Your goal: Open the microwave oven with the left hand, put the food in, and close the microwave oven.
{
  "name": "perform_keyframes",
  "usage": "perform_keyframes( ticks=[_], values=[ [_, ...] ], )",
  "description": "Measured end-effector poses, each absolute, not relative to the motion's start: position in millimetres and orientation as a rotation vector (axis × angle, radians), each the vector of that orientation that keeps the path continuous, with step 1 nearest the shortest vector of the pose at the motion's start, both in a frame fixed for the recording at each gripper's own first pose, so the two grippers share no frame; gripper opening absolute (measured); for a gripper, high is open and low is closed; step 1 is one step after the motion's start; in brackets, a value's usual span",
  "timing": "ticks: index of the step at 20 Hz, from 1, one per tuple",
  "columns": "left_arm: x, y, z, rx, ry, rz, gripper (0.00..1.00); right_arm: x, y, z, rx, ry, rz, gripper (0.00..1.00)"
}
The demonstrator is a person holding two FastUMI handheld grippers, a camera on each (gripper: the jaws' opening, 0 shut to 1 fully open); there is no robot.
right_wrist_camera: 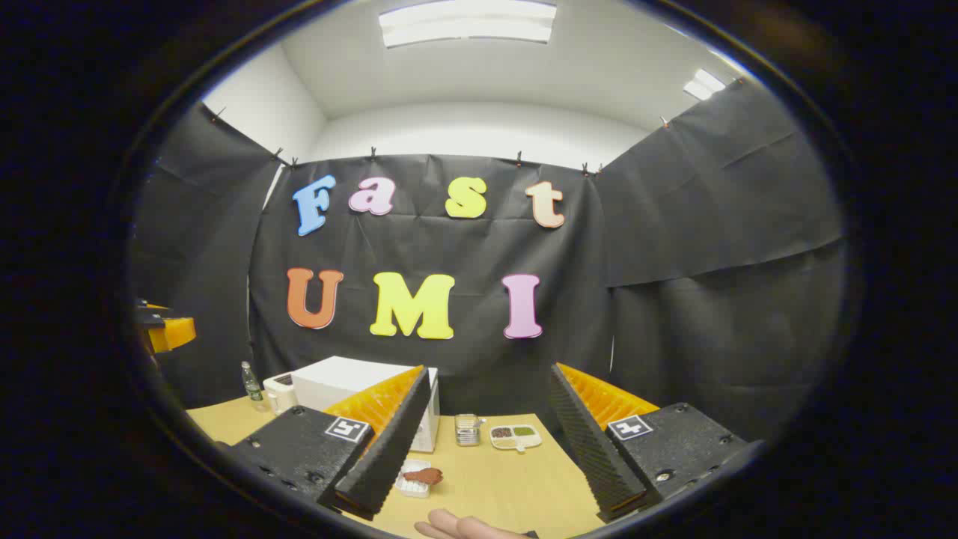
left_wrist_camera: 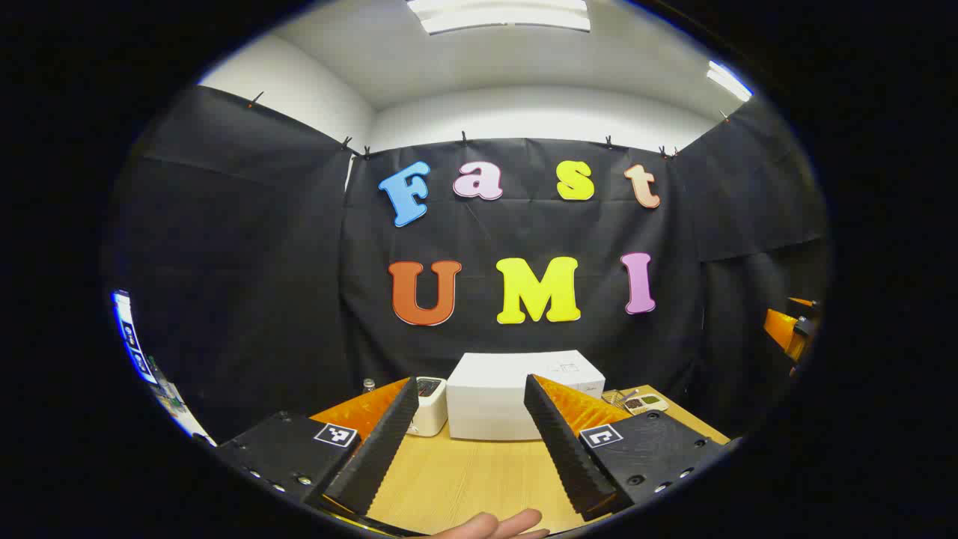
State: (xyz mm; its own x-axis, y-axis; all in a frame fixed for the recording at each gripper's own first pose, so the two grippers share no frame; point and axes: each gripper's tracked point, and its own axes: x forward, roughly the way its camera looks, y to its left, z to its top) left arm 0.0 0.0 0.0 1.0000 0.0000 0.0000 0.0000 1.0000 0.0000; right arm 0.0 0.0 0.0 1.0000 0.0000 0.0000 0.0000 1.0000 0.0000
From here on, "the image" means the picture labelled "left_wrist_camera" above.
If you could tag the large ceiling light panel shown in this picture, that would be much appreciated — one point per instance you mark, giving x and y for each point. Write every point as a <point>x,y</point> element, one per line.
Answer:
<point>501,15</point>

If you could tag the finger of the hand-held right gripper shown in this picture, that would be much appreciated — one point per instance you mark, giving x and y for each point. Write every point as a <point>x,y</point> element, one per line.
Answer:
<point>786,326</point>

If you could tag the white microwave oven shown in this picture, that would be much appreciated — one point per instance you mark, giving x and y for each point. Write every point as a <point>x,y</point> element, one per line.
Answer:
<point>494,393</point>

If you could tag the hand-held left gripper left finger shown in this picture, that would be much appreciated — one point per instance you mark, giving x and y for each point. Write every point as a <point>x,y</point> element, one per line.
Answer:
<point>374,457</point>

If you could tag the white toaster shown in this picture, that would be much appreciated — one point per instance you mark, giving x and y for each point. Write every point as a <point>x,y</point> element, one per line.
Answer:
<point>432,408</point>

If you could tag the white divided bean tray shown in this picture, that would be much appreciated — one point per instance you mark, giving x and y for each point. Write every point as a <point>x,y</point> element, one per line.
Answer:
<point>645,403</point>

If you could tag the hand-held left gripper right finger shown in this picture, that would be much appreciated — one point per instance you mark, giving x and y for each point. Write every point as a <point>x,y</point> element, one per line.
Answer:
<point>569,449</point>

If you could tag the small ceiling light panel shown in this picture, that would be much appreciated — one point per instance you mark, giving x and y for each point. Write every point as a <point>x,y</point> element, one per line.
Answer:
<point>728,80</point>

